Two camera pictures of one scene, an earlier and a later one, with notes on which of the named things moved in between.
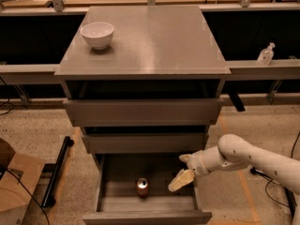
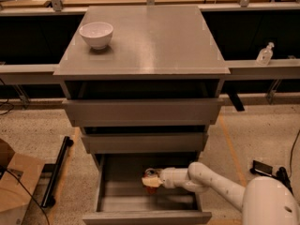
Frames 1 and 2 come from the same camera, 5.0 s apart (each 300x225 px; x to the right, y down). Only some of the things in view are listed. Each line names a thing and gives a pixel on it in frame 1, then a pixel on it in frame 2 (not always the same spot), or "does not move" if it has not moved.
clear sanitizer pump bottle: [265, 55] does not move
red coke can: [142, 187] → [151, 172]
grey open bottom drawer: [116, 199] does not move
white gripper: [196, 162] → [168, 175]
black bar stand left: [49, 200] does not move
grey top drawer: [147, 112] does not move
